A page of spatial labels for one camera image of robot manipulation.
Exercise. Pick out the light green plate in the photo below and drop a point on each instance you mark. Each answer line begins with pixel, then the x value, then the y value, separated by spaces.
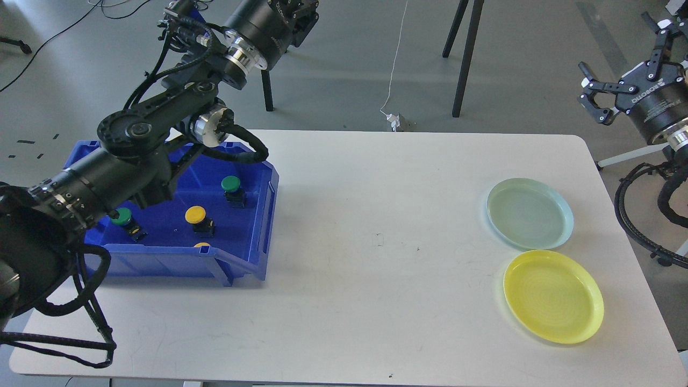
pixel 528 214

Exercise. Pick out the blue plastic storage bin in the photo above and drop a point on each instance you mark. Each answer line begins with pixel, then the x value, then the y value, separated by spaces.
pixel 241 241

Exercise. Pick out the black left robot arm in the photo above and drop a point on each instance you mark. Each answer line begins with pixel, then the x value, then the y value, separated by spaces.
pixel 169 120

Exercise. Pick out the white power plug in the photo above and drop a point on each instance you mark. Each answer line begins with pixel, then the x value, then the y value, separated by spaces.
pixel 399 123

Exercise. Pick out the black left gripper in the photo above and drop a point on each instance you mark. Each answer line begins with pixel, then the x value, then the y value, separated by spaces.
pixel 273 26

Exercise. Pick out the yellow plate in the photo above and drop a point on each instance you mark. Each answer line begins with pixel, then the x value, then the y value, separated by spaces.
pixel 553 297

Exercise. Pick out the green push button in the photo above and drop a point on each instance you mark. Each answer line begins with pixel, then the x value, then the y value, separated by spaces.
pixel 127 221
pixel 233 191

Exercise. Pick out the black tripod leg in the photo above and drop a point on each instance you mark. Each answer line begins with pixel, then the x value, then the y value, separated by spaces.
pixel 267 90
pixel 468 51

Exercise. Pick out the white chair base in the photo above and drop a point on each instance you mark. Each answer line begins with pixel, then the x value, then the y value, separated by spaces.
pixel 626 156

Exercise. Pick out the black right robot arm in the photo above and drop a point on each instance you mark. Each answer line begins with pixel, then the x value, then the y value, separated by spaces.
pixel 600 100

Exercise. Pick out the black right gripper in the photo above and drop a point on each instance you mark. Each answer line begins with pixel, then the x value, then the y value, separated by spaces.
pixel 656 99

